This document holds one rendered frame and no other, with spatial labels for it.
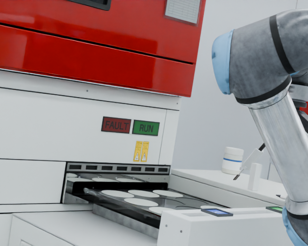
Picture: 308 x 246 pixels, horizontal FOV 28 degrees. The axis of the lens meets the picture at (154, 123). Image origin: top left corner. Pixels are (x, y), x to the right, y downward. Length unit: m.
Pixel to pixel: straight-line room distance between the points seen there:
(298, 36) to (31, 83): 0.88
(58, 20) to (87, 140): 0.39
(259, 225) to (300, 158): 0.33
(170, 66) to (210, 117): 2.52
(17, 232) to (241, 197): 0.69
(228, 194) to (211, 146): 2.61
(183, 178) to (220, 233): 0.71
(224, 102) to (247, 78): 3.46
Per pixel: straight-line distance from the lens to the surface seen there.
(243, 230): 1.51
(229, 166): 2.29
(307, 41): 1.14
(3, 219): 1.81
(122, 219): 1.84
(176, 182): 2.15
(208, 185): 2.05
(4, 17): 1.66
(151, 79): 1.98
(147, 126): 2.06
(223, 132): 4.66
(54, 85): 1.82
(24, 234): 1.76
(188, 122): 4.37
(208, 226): 1.40
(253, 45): 1.15
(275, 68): 1.16
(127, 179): 2.03
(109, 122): 1.95
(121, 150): 2.00
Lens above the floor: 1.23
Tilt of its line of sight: 3 degrees down
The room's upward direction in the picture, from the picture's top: 9 degrees clockwise
